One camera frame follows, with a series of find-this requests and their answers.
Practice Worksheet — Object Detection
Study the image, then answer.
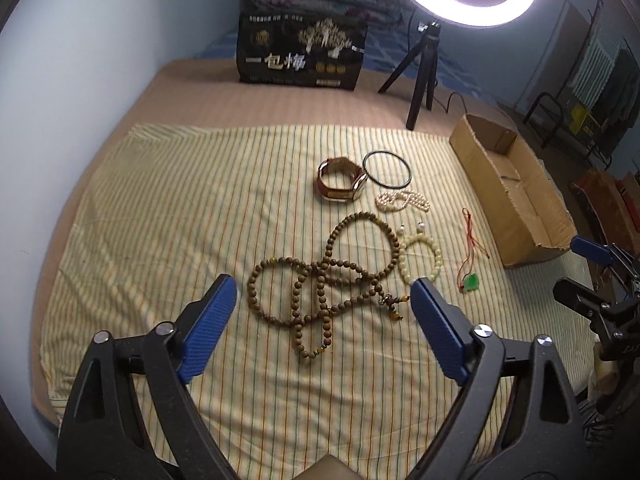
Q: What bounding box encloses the striped hanging towel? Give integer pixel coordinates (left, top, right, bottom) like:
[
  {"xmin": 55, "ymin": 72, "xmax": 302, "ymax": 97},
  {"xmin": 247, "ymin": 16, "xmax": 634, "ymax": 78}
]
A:
[{"xmin": 570, "ymin": 30, "xmax": 620, "ymax": 108}]

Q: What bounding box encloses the dark hanging garment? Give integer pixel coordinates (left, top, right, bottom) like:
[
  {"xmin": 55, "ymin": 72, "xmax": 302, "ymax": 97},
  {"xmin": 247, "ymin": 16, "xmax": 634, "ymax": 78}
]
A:
[{"xmin": 593, "ymin": 49, "xmax": 639, "ymax": 157}]

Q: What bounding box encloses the black power cable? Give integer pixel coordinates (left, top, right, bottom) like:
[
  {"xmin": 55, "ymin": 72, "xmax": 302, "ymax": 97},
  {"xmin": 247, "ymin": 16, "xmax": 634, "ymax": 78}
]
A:
[{"xmin": 429, "ymin": 90, "xmax": 507, "ymax": 116}]

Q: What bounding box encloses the striped yellow cloth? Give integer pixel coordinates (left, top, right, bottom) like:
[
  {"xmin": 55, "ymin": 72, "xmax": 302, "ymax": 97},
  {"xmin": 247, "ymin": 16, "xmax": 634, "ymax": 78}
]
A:
[{"xmin": 39, "ymin": 126, "xmax": 592, "ymax": 479}]

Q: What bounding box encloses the black metal clothes rack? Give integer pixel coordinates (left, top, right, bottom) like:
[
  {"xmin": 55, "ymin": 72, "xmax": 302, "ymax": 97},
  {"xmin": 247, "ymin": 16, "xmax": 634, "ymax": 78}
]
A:
[{"xmin": 522, "ymin": 0, "xmax": 640, "ymax": 172}]

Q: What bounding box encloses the black snack bag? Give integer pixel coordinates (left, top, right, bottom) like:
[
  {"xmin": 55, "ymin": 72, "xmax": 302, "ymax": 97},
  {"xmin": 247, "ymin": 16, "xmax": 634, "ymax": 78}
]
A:
[{"xmin": 235, "ymin": 13, "xmax": 368, "ymax": 91}]

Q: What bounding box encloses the cardboard box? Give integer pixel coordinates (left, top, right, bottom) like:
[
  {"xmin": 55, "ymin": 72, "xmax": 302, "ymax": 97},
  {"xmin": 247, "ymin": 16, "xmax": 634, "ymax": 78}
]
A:
[{"xmin": 449, "ymin": 114, "xmax": 577, "ymax": 268}]

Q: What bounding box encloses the brown leather strap watch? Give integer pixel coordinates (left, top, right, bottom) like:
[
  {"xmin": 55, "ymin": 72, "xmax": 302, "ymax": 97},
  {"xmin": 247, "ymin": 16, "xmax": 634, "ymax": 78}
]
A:
[{"xmin": 316, "ymin": 157, "xmax": 368, "ymax": 202}]

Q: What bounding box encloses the tan bed sheet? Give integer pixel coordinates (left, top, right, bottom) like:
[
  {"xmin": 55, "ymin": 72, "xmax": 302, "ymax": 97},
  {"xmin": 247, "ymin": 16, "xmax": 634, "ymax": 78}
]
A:
[{"xmin": 32, "ymin": 60, "xmax": 512, "ymax": 425}]

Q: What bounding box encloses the yellow box on rack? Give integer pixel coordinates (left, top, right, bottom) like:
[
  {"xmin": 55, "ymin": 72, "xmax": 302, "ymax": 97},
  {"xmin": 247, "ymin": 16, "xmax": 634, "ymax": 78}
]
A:
[{"xmin": 570, "ymin": 103, "xmax": 601, "ymax": 136}]

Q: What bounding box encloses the cream bead bracelet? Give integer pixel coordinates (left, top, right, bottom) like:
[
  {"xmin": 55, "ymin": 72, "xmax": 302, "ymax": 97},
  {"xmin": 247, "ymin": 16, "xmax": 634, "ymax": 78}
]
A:
[{"xmin": 397, "ymin": 231, "xmax": 445, "ymax": 287}]

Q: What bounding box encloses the white pearl bracelet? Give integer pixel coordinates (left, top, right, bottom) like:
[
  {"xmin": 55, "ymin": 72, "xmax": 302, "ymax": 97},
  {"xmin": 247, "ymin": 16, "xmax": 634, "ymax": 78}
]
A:
[{"xmin": 374, "ymin": 188, "xmax": 432, "ymax": 213}]

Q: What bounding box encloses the thin dark bangle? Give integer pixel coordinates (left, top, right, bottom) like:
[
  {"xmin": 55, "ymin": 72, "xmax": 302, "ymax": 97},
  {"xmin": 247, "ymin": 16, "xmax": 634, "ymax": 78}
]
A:
[{"xmin": 362, "ymin": 150, "xmax": 412, "ymax": 191}]

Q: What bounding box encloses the brown wooden bead necklace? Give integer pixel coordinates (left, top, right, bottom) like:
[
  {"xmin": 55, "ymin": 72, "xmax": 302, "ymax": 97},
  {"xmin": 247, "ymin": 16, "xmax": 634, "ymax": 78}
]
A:
[{"xmin": 246, "ymin": 211, "xmax": 412, "ymax": 361}]

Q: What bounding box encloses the red cord jade pendant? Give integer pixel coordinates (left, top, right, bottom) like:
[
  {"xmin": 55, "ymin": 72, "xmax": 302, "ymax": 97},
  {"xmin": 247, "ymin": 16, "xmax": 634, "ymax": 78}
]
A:
[{"xmin": 456, "ymin": 208, "xmax": 490, "ymax": 294}]

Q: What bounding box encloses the orange covered stool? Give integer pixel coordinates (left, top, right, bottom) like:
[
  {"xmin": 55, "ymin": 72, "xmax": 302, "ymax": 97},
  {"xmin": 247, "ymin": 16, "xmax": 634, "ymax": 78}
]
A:
[{"xmin": 570, "ymin": 168, "xmax": 639, "ymax": 257}]

